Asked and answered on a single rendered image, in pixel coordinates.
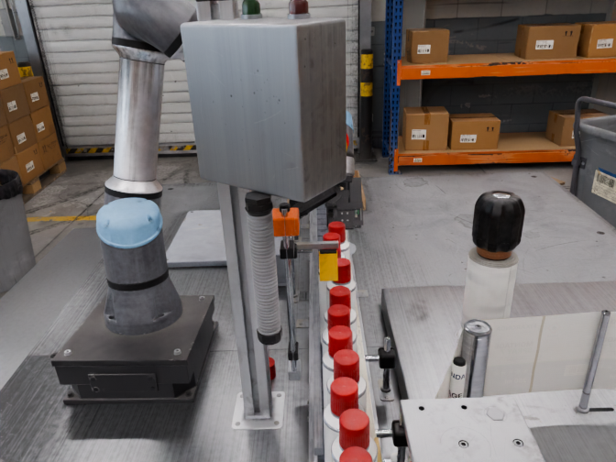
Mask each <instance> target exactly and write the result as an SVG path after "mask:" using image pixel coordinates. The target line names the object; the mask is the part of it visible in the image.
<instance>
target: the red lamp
mask: <svg viewBox="0 0 616 462"><path fill-rule="evenodd" d="M287 16H288V19H306V18H311V13H309V7H308V1H307V0H290V2H289V14H287Z"/></svg>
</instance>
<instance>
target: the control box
mask: <svg viewBox="0 0 616 462"><path fill-rule="evenodd" d="M181 40H182V47H183V54H184V61H185V68H186V75H187V82H188V89H189V96H190V103H191V109H192V122H193V130H194V136H195V144H196V150H197V158H198V164H199V172H200V177H201V178H202V179H204V180H208V181H212V182H219V183H223V184H227V185H231V186H236V187H239V188H243V189H248V190H251V191H255V192H259V193H266V194H270V195H275V196H279V197H282V198H287V199H291V200H294V201H299V202H307V201H309V200H310V199H312V198H314V197H315V196H316V195H318V194H320V193H323V192H324V191H326V190H328V189H330V188H331V187H333V186H335V185H337V184H339V183H340V182H342V181H344V180H345V179H346V177H347V104H346V21H345V19H344V18H342V17H311V18H305V19H288V18H287V17H263V18H259V19H241V17H238V18H236V19H222V20H221V19H215V20H205V21H196V22H186V23H183V24H181Z"/></svg>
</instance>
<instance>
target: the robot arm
mask: <svg viewBox="0 0 616 462"><path fill-rule="evenodd" d="M112 3H113V10H114V11H113V30H112V47H113V48H114V49H115V51H116V52H117V53H118V55H119V71H118V88H117V106H116V123H115V157H114V175H113V176H112V177H111V178H110V179H109V180H107V181H106V182H105V185H104V206H103V207H102V208H101V209H100V210H99V211H98V213H97V216H96V231H97V234H98V236H99V240H100V245H101V250H102V255H103V260H104V269H105V274H106V279H107V284H108V291H107V295H106V301H105V306H104V321H105V325H106V327H107V329H109V330H110V331H111V332H113V333H116V334H120V335H125V336H138V335H144V334H149V333H153V332H156V331H159V330H161V329H164V328H166V327H168V326H170V325H172V324H173V323H175V322H176V321H177V320H178V319H179V318H180V317H181V315H182V300H181V297H180V295H179V294H178V293H177V291H176V289H175V287H174V285H173V283H172V281H171V279H170V276H169V270H168V263H167V256H166V249H165V242H164V235H163V228H162V224H163V222H162V216H161V213H160V210H161V198H162V186H161V185H160V183H159V182H158V181H157V180H156V174H157V163H158V151H159V139H160V116H161V104H162V92H163V80H164V68H165V63H166V61H167V60H169V59H171V60H172V59H180V60H181V61H183V62H184V63H185V61H184V54H183V47H182V34H181V24H183V23H186V22H196V21H198V17H197V10H196V8H195V7H194V6H193V5H192V4H191V3H190V2H189V1H188V0H113V1H112ZM346 133H347V135H348V139H349V144H348V148H347V150H346V179H345V180H344V181H341V182H340V183H338V184H337V185H335V186H333V187H331V188H330V189H328V190H326V191H324V192H322V193H320V194H318V195H316V196H315V197H314V198H312V199H310V200H309V201H307V202H298V203H296V204H294V205H293V206H292V207H291V208H299V217H300V219H301V218H303V217H305V216H306V215H308V213H310V212H311V211H312V210H314V209H315V208H317V207H319V206H320V205H322V204H324V203H325V205H324V206H325V208H326V228H328V225H329V224H330V223H332V222H335V221H338V222H343V223H344V224H345V225H346V230H352V229H354V228H361V226H363V202H362V194H361V177H358V178H354V177H353V176H354V175H355V165H354V142H353V133H354V129H353V121H352V115H351V114H350V113H349V112H348V111H346ZM341 187H343V188H344V190H341ZM360 209H361V217H360Z"/></svg>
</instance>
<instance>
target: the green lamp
mask: <svg viewBox="0 0 616 462"><path fill-rule="evenodd" d="M259 18H263V16H262V14H261V13H260V3H259V1H258V0H243V3H242V14H241V19H259Z"/></svg>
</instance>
